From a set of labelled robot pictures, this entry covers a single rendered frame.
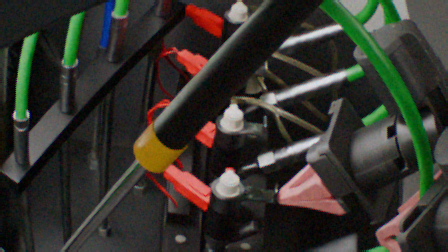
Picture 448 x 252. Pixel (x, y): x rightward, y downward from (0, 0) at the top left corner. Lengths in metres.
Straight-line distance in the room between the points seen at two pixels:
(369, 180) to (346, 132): 0.05
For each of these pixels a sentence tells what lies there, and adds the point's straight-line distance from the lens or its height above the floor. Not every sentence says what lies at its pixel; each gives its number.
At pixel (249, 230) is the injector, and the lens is 1.06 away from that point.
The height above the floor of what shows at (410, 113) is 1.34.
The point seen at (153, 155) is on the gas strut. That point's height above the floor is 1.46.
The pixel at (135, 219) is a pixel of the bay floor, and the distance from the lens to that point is 1.35.
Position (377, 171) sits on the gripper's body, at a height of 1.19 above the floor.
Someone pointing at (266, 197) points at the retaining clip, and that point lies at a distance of 1.02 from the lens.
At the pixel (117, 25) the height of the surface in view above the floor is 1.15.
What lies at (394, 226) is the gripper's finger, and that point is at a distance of 0.80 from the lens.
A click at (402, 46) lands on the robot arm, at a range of 0.89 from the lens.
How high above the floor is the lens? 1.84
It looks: 43 degrees down
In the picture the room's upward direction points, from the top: 10 degrees clockwise
